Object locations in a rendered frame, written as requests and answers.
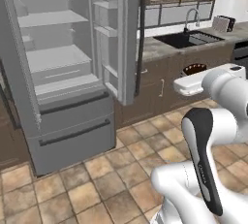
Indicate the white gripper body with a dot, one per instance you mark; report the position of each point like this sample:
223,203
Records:
190,85

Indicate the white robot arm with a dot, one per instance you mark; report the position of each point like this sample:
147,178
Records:
200,182

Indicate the grey fridge crisper drawer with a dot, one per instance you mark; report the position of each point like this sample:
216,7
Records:
64,74

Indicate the grey fridge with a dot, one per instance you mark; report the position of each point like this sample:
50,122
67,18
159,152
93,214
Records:
61,56

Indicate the grey fridge shelf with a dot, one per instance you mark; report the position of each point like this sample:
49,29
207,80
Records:
48,18
55,58

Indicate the brown cake with white dots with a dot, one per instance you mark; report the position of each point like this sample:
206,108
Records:
193,69

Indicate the brown cupboard door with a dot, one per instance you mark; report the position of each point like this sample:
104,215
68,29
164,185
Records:
155,89

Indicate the black sink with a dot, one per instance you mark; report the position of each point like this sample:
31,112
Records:
189,38

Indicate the dark steel appliance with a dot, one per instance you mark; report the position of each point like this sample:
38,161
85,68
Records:
240,53

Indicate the silver toaster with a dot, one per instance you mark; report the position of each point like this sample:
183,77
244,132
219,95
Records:
223,23

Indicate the silver tap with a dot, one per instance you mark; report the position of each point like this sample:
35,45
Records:
190,14

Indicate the grey freezer drawer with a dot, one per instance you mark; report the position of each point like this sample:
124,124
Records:
74,147
77,111

